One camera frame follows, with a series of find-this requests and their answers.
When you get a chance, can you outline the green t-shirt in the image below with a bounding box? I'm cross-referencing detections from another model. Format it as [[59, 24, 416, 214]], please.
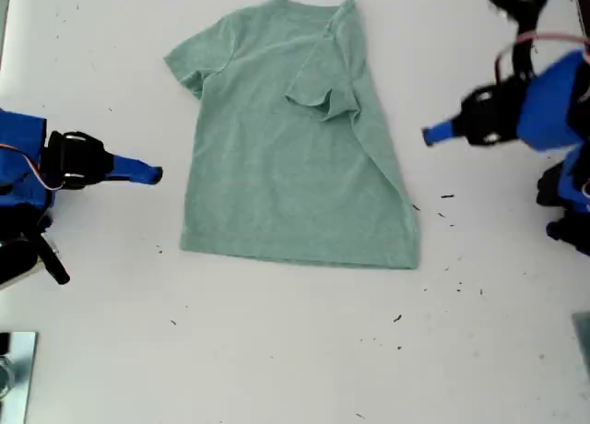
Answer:
[[163, 0, 421, 271]]

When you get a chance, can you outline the steel plate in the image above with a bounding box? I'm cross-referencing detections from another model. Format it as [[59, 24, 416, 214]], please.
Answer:
[[0, 330, 39, 418]]

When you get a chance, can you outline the red white black servo wire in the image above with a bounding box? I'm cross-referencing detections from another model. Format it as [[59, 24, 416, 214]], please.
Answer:
[[0, 142, 65, 194], [493, 30, 590, 87]]

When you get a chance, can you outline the black camera stalk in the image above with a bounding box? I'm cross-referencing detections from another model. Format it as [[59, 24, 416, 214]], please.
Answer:
[[509, 20, 540, 82], [39, 233, 71, 286]]

